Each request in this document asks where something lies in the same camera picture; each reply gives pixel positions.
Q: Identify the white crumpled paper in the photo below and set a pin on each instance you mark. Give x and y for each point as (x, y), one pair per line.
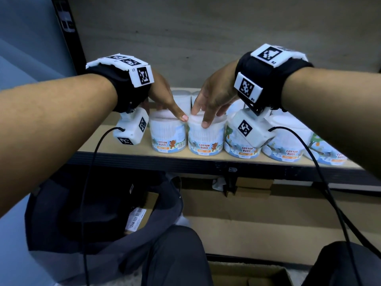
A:
(218, 184)

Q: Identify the person's left forearm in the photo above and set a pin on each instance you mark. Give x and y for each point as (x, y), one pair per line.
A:
(44, 131)

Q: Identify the cotton bud tub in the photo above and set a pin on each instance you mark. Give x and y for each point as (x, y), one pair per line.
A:
(205, 139)
(168, 134)

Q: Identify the dark grey plastic bag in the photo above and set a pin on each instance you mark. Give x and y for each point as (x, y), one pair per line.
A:
(134, 250)

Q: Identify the group of cotton bud tubs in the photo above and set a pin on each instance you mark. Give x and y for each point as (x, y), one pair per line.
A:
(279, 151)

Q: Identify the person's left hand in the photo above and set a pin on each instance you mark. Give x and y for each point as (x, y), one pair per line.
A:
(165, 95)

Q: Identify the brown carton with white label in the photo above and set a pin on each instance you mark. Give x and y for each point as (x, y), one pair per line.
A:
(135, 218)

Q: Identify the person's right forearm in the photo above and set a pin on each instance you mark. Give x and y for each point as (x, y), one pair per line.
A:
(342, 116)

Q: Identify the person's right hand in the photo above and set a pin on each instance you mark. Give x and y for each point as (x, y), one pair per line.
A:
(217, 89)

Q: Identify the cardboard box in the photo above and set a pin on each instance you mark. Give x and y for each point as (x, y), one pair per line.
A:
(253, 274)

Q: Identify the black metal wooden shelf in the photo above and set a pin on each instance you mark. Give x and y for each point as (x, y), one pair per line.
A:
(268, 232)

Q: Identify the tall small brown carton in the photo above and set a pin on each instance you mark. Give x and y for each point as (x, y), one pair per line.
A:
(254, 183)

